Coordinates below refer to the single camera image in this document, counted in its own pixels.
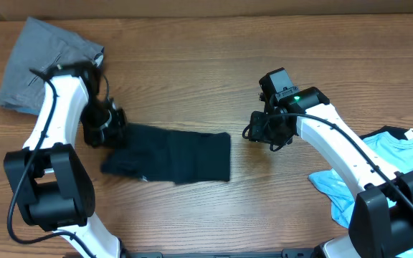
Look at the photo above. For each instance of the black t-shirt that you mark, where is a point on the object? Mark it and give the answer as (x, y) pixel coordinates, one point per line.
(157, 154)

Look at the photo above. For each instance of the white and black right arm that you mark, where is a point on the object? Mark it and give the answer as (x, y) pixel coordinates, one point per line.
(382, 220)

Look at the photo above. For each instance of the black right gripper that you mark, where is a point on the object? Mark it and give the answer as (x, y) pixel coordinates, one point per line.
(257, 134)

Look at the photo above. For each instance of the folded grey shorts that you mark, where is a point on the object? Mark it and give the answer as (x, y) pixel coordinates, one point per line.
(39, 46)

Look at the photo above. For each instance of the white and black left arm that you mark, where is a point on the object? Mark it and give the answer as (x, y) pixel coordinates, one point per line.
(53, 196)

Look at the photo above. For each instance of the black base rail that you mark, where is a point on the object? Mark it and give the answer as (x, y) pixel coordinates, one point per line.
(285, 253)

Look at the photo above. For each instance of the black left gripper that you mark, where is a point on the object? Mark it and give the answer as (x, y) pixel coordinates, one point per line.
(117, 137)

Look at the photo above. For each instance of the light blue t-shirt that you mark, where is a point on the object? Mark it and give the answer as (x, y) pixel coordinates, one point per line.
(396, 152)

